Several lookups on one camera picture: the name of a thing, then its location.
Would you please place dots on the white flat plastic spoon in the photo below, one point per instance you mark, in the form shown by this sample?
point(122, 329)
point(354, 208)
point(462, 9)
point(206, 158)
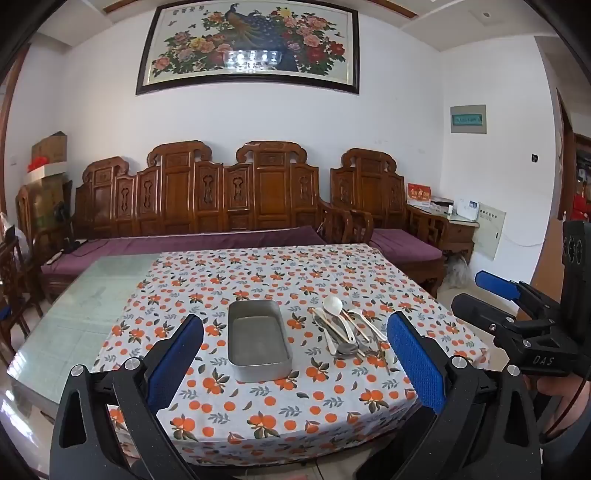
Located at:
point(330, 340)

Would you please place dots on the white desk telephone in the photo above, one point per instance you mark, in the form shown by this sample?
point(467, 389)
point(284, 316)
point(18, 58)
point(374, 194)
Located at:
point(465, 210)

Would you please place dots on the brown cardboard box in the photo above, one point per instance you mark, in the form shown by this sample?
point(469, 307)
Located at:
point(51, 147)

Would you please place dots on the wooden side table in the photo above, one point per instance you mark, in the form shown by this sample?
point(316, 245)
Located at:
point(455, 235)

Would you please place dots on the orange fruit print tablecloth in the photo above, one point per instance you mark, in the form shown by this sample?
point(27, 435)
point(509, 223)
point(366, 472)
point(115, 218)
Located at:
point(258, 415)

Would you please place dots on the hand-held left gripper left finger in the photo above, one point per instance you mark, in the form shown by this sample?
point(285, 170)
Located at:
point(178, 360)

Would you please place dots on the white flat box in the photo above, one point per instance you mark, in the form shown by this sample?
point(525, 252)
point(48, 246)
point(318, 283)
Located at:
point(46, 171)

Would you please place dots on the small purple seat cushion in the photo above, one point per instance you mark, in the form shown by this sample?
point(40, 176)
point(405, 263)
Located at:
point(401, 247)

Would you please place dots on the rectangular metal tray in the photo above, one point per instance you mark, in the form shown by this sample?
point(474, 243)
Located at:
point(258, 339)

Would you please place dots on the white round-bowl soup spoon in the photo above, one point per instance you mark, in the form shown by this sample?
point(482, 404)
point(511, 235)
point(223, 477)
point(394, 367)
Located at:
point(332, 304)

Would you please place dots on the person's right hand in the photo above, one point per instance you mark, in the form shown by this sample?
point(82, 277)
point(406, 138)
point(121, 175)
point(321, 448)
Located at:
point(554, 399)

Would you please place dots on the wooden glass cabinet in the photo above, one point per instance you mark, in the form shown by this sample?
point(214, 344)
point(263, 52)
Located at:
point(39, 207)

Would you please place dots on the carved wooden armchair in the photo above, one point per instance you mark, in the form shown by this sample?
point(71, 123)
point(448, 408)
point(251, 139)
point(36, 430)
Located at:
point(369, 184)

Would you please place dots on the white plastic bag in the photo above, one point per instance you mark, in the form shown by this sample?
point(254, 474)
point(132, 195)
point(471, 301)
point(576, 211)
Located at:
point(14, 235)

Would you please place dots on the grey wall panel box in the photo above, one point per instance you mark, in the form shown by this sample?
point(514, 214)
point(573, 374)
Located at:
point(468, 119)

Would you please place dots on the red desk calendar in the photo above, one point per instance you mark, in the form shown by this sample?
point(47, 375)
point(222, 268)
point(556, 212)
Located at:
point(419, 193)

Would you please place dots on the carved wooden sofa bench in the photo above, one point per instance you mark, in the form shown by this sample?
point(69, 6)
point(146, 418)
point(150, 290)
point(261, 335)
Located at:
point(175, 194)

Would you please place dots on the dark wooden chair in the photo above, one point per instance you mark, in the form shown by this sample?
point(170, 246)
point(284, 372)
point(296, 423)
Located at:
point(16, 295)

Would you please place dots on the framed peacock flower painting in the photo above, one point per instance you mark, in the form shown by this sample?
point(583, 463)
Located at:
point(207, 46)

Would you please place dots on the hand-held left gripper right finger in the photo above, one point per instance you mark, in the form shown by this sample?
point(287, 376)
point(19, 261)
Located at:
point(415, 357)

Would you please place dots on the white wall cabinet door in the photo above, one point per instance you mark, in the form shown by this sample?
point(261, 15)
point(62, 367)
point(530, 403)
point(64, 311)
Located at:
point(491, 235)

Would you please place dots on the brown wooden chopstick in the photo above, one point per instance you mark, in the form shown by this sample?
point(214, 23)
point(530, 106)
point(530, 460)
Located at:
point(379, 354)

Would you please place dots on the light wooden chopstick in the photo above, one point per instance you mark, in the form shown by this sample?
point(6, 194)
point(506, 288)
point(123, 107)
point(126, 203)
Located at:
point(321, 317)

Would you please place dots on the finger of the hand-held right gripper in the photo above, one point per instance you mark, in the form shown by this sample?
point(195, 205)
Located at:
point(496, 285)
point(475, 311)

